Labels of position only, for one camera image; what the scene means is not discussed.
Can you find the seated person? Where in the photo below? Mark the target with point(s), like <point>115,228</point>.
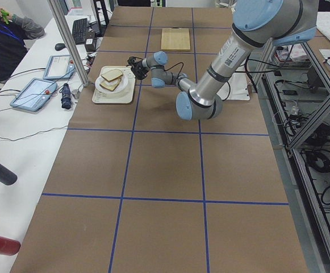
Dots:
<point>14,30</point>

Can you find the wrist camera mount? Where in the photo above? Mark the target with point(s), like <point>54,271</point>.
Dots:
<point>134,61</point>

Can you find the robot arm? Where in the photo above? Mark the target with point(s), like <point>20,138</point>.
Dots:
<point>254,23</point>

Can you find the teach pendant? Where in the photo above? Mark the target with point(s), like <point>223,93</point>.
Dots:
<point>59,67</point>
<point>34,95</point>

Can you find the white round plate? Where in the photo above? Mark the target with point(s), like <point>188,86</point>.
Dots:
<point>121,87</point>

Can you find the black keyboard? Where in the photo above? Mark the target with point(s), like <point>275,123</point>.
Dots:
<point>79,30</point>

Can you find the far teach pendant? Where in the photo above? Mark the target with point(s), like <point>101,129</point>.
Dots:
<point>59,67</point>

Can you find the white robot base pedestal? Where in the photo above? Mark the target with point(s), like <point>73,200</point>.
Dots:
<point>235,89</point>

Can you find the bread slice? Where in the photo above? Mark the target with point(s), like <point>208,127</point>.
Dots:
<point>111,86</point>
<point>112,74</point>

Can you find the black power adapter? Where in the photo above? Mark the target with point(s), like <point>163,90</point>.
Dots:
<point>91,45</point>

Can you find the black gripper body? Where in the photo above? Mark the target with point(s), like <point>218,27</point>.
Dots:
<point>139,70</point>

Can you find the small metal cylinder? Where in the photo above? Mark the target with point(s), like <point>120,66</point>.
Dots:
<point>75,93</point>

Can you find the black computer mouse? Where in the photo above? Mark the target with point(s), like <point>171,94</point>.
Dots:
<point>59,46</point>

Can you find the wooden cutting board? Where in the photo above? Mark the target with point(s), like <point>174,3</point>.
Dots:
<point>175,39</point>

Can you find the folded dark umbrella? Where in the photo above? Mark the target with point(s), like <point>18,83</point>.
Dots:
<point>66,102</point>

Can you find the near teach pendant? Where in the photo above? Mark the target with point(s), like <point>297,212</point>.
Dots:
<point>34,95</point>

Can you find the aluminium frame post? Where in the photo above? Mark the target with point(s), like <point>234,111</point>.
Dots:
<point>66,35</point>

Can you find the red bottle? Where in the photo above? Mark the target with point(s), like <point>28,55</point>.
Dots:
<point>9,246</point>

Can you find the cream bear tray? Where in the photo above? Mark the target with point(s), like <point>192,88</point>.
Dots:
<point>123,97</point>

